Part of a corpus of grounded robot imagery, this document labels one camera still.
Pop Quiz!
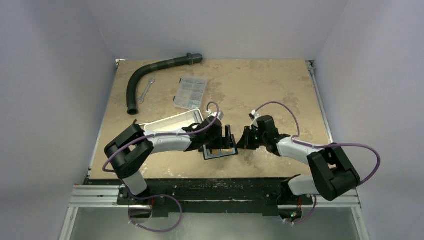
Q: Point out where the gold credit card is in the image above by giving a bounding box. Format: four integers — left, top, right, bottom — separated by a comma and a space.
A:
209, 149, 234, 156

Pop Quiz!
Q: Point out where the black leather card holder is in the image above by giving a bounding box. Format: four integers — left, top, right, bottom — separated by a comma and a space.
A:
198, 143, 238, 160

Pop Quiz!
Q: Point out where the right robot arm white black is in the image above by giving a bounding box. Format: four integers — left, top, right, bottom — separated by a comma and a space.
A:
236, 115, 361, 204

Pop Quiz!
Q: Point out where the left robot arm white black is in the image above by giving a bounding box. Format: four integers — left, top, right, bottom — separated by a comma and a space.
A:
104, 116, 238, 205

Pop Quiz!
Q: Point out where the white rectangular tray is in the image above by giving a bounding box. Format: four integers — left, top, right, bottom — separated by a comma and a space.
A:
139, 109, 204, 132

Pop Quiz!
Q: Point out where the clear plastic screw box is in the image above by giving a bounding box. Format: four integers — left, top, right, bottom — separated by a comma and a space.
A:
173, 75, 208, 110

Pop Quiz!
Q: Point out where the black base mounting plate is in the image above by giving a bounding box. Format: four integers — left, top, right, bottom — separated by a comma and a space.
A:
117, 177, 313, 218

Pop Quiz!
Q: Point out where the silver wrench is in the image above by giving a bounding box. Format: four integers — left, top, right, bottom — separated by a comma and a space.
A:
138, 78, 156, 104

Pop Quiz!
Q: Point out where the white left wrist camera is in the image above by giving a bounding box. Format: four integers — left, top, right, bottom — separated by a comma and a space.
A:
207, 110, 224, 121

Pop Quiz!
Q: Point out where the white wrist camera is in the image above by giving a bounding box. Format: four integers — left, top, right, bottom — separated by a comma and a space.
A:
249, 110, 261, 129
207, 110, 224, 121

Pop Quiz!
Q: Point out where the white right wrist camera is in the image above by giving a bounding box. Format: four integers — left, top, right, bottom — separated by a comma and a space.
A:
249, 110, 261, 129

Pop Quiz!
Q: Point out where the black corrugated hose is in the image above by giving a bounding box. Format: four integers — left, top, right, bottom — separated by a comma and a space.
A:
126, 52, 204, 116

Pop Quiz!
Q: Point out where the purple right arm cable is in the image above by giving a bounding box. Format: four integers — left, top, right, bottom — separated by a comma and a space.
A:
255, 101, 382, 186

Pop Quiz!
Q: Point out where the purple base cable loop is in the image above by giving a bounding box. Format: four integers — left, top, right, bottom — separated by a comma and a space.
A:
127, 193, 184, 233

